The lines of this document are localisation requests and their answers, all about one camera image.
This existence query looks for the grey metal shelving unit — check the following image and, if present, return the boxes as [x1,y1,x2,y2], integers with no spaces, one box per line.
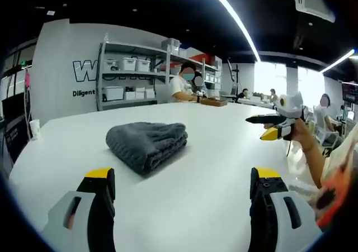
[96,33,224,112]

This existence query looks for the row of white storage boxes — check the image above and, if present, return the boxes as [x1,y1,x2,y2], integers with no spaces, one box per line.
[102,38,222,101]

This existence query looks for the grey towel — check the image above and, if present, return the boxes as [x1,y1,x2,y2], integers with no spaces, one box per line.
[105,121,189,175]

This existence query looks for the person's right hand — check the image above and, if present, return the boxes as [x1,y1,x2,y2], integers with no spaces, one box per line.
[291,120,310,150]

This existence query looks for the pink hanging item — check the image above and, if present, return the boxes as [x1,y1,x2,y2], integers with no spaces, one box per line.
[23,66,31,89]

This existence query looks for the short ceiling light strip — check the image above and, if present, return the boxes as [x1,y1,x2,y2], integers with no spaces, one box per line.
[321,49,356,74]

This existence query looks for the person's orange printed clothing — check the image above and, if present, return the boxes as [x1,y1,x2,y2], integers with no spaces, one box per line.
[315,127,358,232]

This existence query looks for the dark computer monitor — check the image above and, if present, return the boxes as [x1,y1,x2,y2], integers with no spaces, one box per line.
[341,81,358,105]

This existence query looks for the black cabinet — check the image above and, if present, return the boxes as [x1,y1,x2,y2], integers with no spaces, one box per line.
[1,94,29,165]

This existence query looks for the long ceiling light strip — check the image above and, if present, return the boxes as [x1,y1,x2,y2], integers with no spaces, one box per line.
[201,0,263,62]

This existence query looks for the ceiling air conditioner unit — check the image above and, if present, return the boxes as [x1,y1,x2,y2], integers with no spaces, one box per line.
[291,0,336,23]

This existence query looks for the white paper cup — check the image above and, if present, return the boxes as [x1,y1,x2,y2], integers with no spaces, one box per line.
[29,119,42,141]

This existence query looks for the brown wooden tray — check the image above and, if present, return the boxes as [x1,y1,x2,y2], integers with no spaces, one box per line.
[200,97,228,107]

